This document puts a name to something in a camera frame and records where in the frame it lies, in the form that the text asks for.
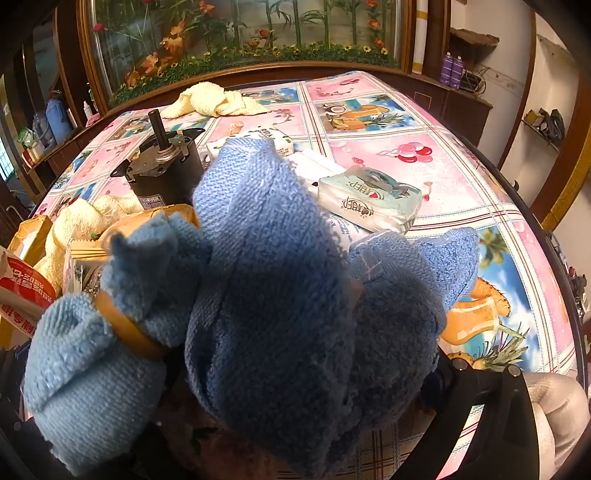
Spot black round jar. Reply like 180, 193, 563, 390
111, 110, 206, 208

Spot aquarium with artificial flowers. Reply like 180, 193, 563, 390
76, 0, 416, 114

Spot white tissue pack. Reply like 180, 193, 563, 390
286, 150, 347, 178

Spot blue towel with yellow band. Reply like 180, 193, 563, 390
23, 217, 204, 439

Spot white packet with green print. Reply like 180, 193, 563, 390
228, 126, 294, 158

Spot blue knitted towel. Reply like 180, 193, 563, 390
185, 137, 481, 480

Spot bottles on cabinet shelf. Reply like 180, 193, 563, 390
46, 90, 75, 141

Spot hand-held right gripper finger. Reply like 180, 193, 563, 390
429, 356, 555, 480

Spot dark tool pile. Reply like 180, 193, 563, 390
526, 108, 566, 148

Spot white cloth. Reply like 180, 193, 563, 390
524, 373, 591, 462

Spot red and white packet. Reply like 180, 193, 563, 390
0, 247, 58, 352

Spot pale yellow towel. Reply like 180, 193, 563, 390
161, 82, 271, 118

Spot cream fluffy towel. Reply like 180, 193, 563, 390
34, 194, 144, 296

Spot white rolled paper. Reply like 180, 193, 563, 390
412, 0, 430, 77

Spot golden snack bag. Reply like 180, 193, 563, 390
67, 203, 201, 278

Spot brown cardboard piece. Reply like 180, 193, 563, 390
450, 28, 499, 51

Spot green and white bag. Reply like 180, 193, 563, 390
17, 128, 40, 153

